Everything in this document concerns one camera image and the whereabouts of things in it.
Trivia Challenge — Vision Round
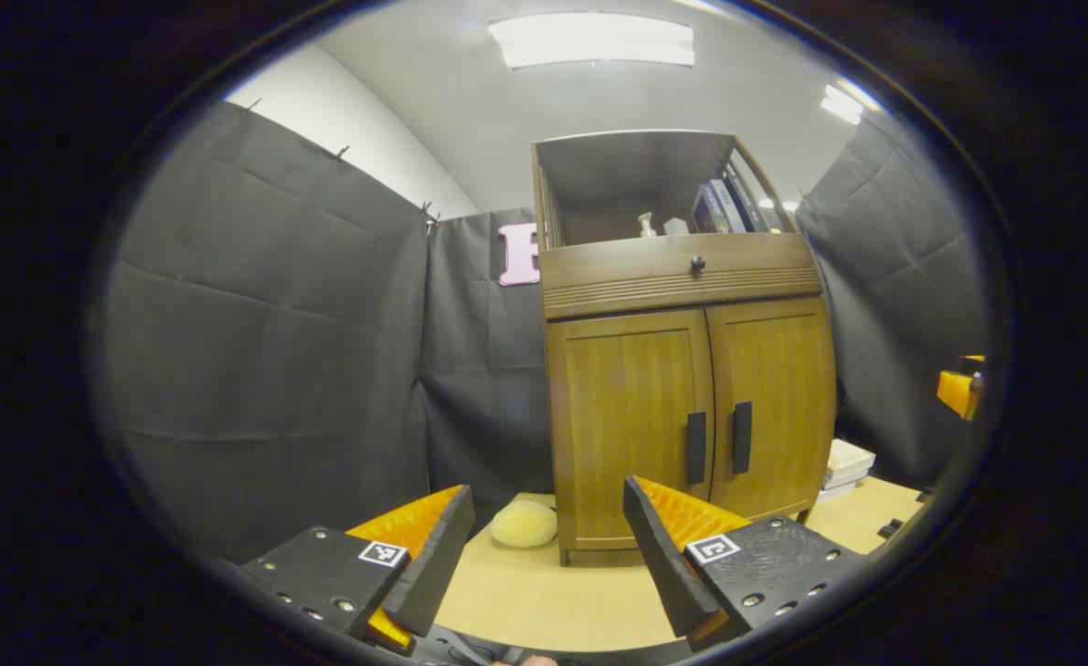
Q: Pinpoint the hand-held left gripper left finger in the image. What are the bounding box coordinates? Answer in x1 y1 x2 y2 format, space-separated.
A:
234 484 476 658

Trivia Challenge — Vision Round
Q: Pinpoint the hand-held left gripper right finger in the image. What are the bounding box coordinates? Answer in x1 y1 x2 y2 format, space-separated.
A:
623 475 869 653

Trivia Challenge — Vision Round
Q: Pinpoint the wooden shoe cabinet door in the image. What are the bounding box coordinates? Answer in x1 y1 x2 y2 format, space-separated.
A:
547 310 716 553
706 296 838 521

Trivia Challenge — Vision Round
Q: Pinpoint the wooden double-door shoe cabinet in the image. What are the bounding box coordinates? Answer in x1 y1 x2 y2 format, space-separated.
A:
532 129 838 567

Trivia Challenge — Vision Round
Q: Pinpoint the wooden cabinet drawer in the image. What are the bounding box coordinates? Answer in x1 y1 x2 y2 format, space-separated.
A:
539 231 822 322

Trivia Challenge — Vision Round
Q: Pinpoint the yellow fluffy sponge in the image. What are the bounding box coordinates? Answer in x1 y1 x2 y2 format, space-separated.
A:
490 500 559 549

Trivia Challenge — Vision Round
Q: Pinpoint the white box stack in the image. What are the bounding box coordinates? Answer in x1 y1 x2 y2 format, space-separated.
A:
819 439 876 503

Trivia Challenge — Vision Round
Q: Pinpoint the dark blue book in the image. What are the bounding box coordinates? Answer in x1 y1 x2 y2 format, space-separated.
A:
724 174 773 232
692 183 728 234

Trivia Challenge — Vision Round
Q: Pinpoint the black backdrop cloth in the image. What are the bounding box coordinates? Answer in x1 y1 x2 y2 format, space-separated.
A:
91 100 994 565

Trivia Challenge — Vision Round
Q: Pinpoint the grey spine book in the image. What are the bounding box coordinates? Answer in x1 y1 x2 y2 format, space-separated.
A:
709 179 748 233

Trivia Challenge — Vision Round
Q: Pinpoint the small ceiling light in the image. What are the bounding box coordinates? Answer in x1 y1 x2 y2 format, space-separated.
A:
820 79 883 126

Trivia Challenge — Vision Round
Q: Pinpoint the large ceiling light panel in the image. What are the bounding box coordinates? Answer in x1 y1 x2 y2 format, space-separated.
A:
488 14 696 70

